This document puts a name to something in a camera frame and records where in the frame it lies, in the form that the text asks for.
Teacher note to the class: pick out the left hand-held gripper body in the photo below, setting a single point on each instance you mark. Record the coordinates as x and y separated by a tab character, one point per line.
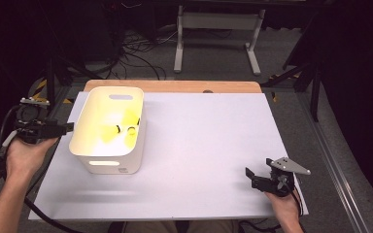
29	126

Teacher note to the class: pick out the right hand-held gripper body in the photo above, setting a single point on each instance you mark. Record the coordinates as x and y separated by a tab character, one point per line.
278	184

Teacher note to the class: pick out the white storage bin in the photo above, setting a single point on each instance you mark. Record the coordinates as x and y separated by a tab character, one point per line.
110	168

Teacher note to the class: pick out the person's right hand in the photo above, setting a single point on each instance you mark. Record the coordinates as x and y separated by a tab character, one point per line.
286	213

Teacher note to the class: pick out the person's left hand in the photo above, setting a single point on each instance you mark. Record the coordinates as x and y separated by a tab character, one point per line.
24	158

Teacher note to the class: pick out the yellow black floor tape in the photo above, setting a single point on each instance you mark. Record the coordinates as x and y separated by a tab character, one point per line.
36	95

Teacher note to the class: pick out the black tripod stand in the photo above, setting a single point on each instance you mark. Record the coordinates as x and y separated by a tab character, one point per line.
50	84

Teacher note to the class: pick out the white table cover board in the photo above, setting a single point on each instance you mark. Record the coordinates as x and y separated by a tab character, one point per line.
187	181

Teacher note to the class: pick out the black floor stand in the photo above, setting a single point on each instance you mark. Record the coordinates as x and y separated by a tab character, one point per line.
315	97

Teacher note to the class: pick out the white metal stand frame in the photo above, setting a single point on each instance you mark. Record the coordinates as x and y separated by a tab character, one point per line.
220	21

